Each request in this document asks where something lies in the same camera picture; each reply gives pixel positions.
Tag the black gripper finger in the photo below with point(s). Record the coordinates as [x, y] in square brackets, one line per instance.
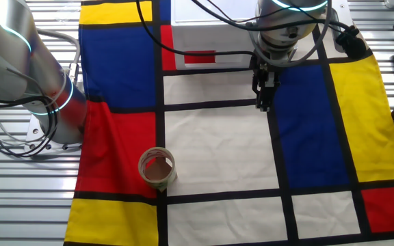
[260, 99]
[267, 99]

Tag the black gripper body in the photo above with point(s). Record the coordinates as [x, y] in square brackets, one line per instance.
[265, 75]

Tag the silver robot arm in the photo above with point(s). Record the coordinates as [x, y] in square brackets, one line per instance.
[5, 68]

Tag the white drawer cabinet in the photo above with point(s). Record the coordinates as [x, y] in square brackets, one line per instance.
[210, 34]

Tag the colour block patterned cloth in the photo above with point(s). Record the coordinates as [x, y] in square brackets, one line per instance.
[217, 143]

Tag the brown cardboard block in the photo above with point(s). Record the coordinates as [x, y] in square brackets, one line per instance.
[157, 171]

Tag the silver base mounting plate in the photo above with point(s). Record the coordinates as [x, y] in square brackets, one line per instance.
[33, 131]

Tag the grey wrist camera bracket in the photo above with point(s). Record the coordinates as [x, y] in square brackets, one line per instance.
[335, 18]

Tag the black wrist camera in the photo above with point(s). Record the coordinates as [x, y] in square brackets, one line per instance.
[352, 42]

